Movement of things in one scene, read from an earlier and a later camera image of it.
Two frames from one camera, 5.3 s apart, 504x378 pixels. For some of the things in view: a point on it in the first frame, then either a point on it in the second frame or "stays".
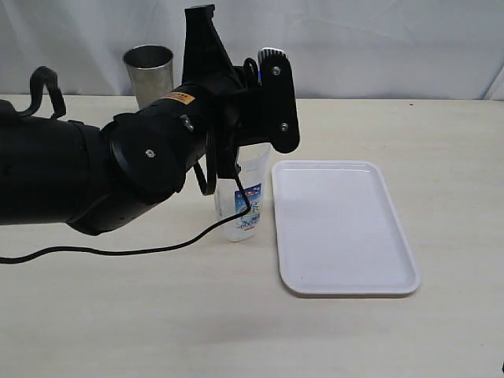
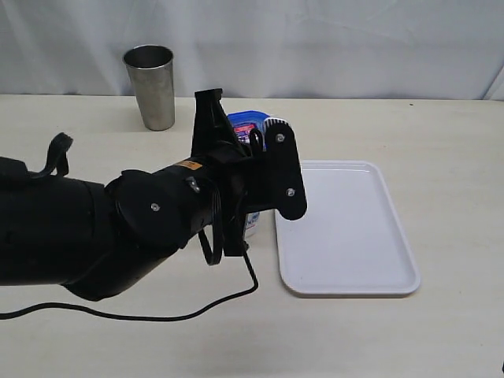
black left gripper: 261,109 → 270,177
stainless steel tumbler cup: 151,69 stays
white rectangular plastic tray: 338,230 stays
